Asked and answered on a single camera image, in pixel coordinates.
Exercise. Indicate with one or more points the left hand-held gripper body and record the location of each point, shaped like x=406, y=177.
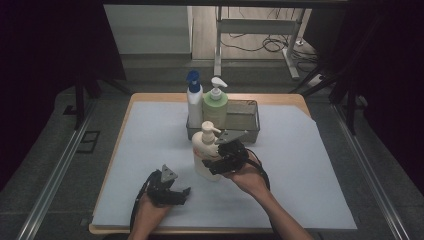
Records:
x=163, y=191

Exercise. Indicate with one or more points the white desk frame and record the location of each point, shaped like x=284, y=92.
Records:
x=256, y=26

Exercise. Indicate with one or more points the white power strip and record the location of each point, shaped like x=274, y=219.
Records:
x=318, y=80

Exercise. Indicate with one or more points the pale blue table mat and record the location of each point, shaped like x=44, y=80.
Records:
x=293, y=186

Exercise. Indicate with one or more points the white cabinet panel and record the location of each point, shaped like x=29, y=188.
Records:
x=150, y=30

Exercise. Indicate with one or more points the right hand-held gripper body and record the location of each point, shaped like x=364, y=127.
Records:
x=233, y=155

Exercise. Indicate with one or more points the dark curtain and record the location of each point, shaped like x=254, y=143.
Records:
x=390, y=66
x=40, y=50

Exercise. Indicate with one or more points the green pump bottle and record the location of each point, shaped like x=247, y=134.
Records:
x=215, y=110

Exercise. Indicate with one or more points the black tripod stand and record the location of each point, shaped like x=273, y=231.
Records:
x=350, y=100
x=80, y=100

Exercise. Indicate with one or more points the cream pump bottle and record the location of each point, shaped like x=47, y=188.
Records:
x=203, y=150

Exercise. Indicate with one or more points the white bottle with blue pump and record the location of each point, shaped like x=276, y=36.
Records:
x=194, y=103

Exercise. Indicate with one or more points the person's left hand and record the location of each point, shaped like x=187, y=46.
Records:
x=148, y=215

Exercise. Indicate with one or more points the person's right hand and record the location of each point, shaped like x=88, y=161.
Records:
x=251, y=180

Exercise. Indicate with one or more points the grey mesh basket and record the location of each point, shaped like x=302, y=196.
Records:
x=241, y=115

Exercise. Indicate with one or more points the aluminium floor rail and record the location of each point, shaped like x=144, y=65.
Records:
x=53, y=180
x=370, y=173

